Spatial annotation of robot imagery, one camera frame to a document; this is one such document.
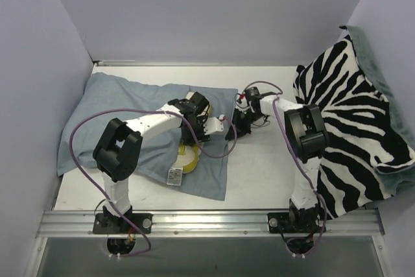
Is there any cream yellow-edged pillow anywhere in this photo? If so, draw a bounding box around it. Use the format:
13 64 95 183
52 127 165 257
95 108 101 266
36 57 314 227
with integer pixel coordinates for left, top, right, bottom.
167 91 211 186

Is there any grey-blue pillowcase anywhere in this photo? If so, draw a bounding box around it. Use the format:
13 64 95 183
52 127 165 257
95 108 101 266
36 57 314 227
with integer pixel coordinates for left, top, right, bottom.
56 72 239 202

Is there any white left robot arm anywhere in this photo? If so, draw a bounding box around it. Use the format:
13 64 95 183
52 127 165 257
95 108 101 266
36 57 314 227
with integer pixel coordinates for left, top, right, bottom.
93 91 211 232

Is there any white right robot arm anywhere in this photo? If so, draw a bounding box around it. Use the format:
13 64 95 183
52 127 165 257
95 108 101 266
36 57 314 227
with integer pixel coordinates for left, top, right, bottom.
225 86 329 233

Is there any zebra print cushion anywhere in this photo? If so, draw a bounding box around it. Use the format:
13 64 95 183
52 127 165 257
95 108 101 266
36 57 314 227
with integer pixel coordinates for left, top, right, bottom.
293 35 414 219

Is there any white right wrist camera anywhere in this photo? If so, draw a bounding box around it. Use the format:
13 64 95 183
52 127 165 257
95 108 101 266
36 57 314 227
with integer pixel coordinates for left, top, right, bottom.
234 93 252 112

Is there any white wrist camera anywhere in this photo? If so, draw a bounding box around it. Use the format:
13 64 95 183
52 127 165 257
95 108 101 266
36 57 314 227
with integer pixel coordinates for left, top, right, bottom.
204 117 224 136
234 93 252 112

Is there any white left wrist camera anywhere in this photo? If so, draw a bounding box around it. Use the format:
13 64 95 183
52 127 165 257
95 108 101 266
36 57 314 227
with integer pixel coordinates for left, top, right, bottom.
204 117 224 136

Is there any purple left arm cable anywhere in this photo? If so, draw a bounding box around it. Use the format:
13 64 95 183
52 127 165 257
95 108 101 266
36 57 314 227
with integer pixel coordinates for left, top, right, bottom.
69 108 237 256

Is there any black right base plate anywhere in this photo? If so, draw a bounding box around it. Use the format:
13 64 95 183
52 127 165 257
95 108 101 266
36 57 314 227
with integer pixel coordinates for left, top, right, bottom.
267 210 322 234

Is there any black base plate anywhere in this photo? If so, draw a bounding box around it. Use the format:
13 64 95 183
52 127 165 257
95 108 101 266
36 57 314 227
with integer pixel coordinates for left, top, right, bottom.
92 213 153 234
267 210 322 234

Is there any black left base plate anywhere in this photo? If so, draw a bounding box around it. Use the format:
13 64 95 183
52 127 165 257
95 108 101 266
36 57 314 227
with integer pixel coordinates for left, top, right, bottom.
92 213 153 234

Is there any aluminium mounting rail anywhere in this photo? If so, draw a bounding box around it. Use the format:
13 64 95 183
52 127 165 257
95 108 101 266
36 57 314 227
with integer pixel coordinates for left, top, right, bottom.
37 210 384 238

